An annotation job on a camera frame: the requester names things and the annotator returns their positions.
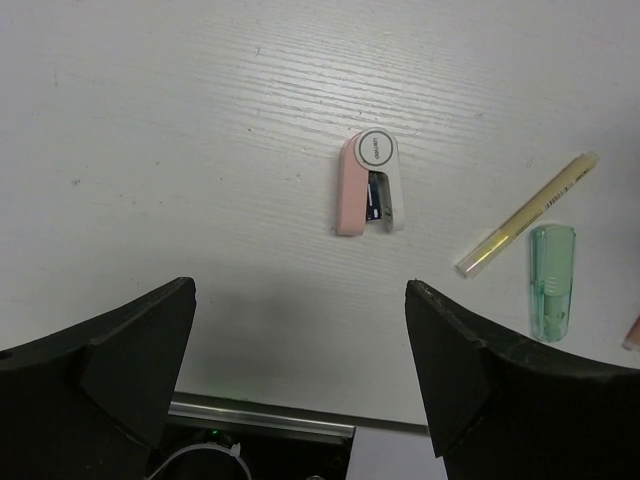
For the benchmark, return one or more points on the orange thin highlighter pen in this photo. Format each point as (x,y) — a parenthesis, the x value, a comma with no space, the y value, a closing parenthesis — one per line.
(632,339)

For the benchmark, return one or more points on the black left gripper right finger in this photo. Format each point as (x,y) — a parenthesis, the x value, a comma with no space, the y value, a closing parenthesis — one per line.
(500,405)

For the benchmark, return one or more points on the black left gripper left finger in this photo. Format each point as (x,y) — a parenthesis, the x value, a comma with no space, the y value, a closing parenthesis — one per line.
(91,401)

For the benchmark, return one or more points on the pink white mini stapler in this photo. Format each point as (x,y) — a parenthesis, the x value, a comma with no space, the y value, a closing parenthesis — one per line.
(369,183)

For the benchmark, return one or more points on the yellow thin highlighter pen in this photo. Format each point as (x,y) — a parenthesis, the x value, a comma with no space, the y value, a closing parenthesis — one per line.
(534,208)

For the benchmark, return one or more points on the green translucent correction tape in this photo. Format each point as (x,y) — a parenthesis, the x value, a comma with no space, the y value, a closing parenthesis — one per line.
(552,258)

